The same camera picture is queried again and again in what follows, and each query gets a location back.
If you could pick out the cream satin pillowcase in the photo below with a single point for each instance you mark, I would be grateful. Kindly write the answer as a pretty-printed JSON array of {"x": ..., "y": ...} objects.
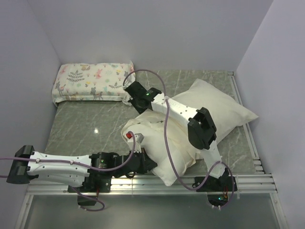
[{"x": 151, "y": 125}]

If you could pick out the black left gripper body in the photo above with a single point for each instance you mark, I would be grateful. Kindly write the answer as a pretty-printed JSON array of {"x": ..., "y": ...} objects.
[{"x": 144, "y": 168}]

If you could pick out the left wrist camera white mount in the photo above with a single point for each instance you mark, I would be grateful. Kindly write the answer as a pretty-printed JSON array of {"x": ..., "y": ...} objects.
[{"x": 134, "y": 141}]

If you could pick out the animal print patterned pillow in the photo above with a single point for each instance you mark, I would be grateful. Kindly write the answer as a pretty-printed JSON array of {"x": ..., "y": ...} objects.
[{"x": 93, "y": 82}]

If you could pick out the white pillow insert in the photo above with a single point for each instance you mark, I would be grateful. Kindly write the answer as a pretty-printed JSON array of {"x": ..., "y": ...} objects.
[{"x": 224, "y": 110}]

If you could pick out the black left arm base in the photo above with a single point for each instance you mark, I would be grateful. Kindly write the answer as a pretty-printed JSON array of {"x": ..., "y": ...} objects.
[{"x": 95, "y": 185}]

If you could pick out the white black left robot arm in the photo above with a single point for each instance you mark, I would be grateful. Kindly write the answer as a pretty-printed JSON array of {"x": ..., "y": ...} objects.
[{"x": 87, "y": 173}]

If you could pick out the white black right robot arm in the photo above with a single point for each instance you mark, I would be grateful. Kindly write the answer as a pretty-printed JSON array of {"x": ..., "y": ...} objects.
[{"x": 201, "y": 130}]

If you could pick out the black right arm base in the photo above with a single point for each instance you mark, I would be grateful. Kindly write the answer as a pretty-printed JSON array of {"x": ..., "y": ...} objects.
[{"x": 219, "y": 191}]

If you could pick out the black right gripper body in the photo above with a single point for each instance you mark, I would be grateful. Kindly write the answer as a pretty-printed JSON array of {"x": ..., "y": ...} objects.
[{"x": 135, "y": 102}]

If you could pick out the aluminium mounting rail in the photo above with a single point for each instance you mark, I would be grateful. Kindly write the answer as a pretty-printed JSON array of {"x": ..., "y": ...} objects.
[{"x": 152, "y": 185}]

